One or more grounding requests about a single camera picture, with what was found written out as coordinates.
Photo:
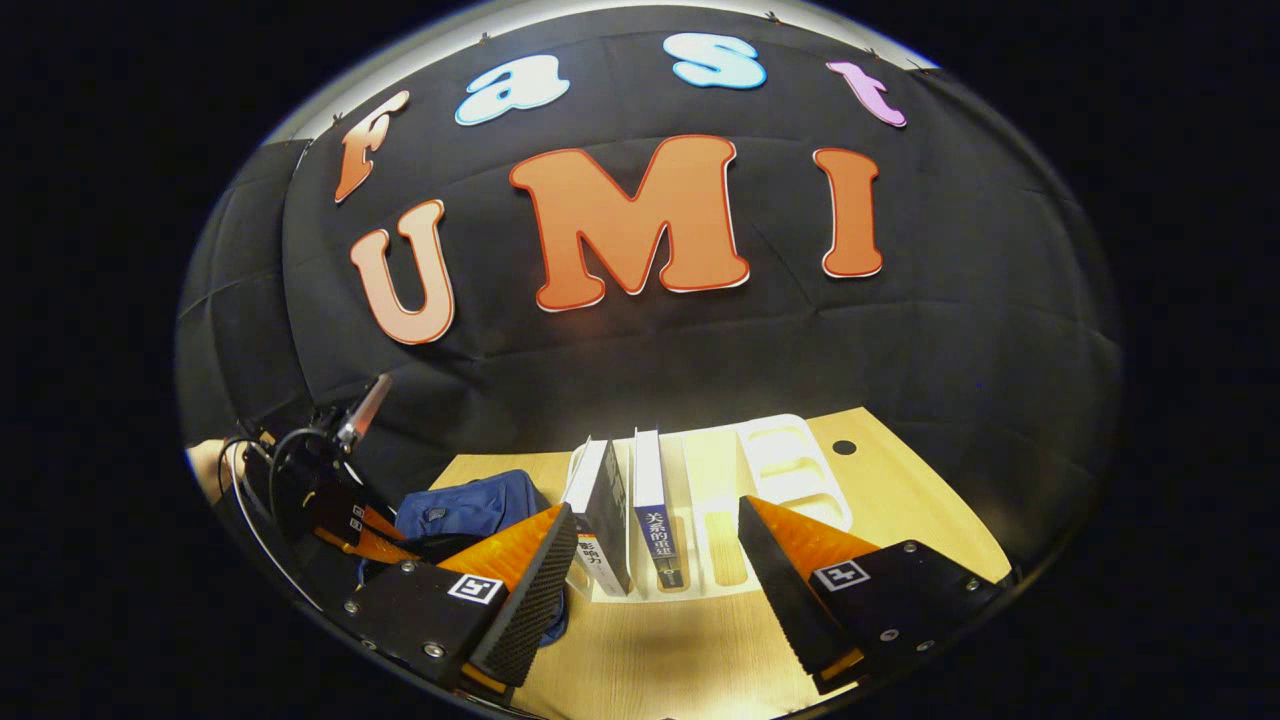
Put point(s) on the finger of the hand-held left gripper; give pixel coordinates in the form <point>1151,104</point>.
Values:
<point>375,550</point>
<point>380,522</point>

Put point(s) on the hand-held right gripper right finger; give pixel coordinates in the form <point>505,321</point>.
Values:
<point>775,590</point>

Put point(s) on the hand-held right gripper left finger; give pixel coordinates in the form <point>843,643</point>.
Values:
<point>535,590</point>

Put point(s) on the blue schoolbag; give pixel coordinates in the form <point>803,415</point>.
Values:
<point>470,505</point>

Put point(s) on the white bookshelf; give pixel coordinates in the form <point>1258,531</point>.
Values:
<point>790,460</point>

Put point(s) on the blue spine book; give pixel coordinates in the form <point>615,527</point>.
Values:
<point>650,480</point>

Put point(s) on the black backdrop cloth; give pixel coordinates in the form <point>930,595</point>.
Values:
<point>620,360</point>

